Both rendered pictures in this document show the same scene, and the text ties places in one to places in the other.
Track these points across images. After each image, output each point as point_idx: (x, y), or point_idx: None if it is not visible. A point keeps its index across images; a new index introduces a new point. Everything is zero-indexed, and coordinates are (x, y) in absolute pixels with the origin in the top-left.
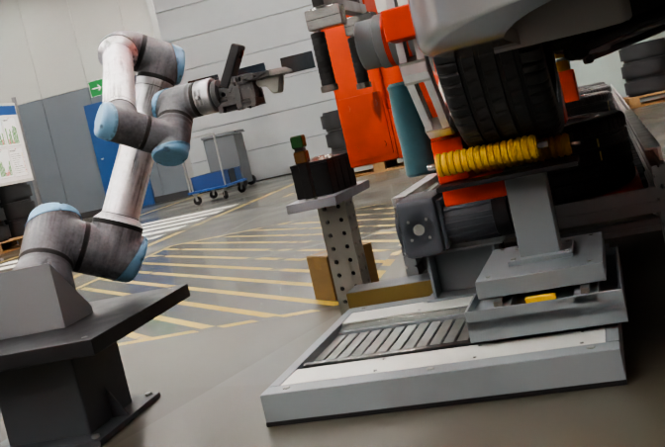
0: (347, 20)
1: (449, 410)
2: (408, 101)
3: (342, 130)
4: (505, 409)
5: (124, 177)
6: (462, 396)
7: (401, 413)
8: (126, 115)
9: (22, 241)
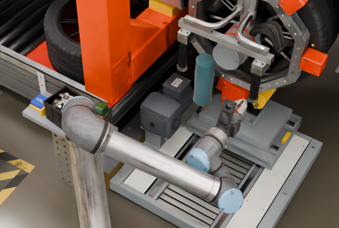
0: (189, 35)
1: (297, 203)
2: (214, 70)
3: (111, 84)
4: (313, 189)
5: (107, 217)
6: (294, 194)
7: (284, 217)
8: (238, 188)
9: None
